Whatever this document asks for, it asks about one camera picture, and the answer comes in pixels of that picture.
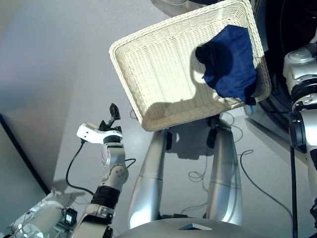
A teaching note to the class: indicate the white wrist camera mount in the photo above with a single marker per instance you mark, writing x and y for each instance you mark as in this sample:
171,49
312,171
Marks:
91,134

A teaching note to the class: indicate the pale woven laundry basket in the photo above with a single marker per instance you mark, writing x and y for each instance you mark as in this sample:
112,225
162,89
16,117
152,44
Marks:
161,62

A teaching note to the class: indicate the small black box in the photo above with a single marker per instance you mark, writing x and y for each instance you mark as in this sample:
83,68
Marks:
71,216

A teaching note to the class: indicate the grey washing machine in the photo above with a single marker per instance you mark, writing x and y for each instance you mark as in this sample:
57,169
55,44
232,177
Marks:
275,15

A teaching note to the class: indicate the silver robot leg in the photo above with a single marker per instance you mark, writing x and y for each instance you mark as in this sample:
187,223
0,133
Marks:
146,183
225,183

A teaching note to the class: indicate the navy blue garment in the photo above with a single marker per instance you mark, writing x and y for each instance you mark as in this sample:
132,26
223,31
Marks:
235,64

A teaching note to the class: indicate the silver robot torso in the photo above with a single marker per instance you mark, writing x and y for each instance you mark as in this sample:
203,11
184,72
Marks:
161,229

